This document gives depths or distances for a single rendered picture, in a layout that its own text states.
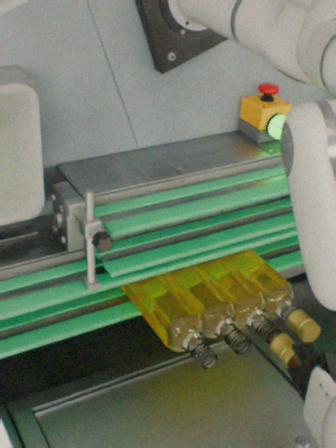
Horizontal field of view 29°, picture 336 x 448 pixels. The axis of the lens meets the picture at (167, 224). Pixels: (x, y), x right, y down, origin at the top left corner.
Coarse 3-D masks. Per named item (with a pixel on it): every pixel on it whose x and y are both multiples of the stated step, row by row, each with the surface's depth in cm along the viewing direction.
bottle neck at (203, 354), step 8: (192, 336) 95; (200, 336) 96; (184, 344) 96; (192, 344) 94; (200, 344) 94; (208, 344) 95; (192, 352) 94; (200, 352) 93; (208, 352) 92; (200, 360) 92; (208, 360) 94; (216, 360) 93; (208, 368) 93
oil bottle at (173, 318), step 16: (128, 288) 107; (144, 288) 102; (160, 288) 102; (176, 288) 103; (144, 304) 103; (160, 304) 99; (176, 304) 99; (160, 320) 98; (176, 320) 96; (192, 320) 96; (160, 336) 100; (176, 336) 95
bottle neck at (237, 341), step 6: (222, 324) 97; (228, 324) 97; (234, 324) 97; (222, 330) 97; (228, 330) 96; (234, 330) 96; (222, 336) 97; (228, 336) 96; (234, 336) 95; (240, 336) 95; (228, 342) 96; (234, 342) 95; (240, 342) 94; (246, 342) 96; (234, 348) 94; (240, 348) 96; (246, 348) 96
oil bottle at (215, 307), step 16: (176, 272) 105; (192, 272) 106; (192, 288) 102; (208, 288) 102; (192, 304) 100; (208, 304) 99; (224, 304) 99; (208, 320) 98; (224, 320) 98; (208, 336) 99
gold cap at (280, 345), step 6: (276, 336) 96; (282, 336) 95; (288, 336) 96; (270, 342) 96; (276, 342) 95; (282, 342) 95; (288, 342) 94; (294, 342) 95; (270, 348) 96; (276, 348) 95; (282, 348) 94; (288, 348) 94; (276, 354) 95; (282, 354) 94; (288, 354) 93; (294, 354) 93; (282, 360) 94; (288, 360) 93; (294, 360) 94; (288, 366) 94; (294, 366) 94
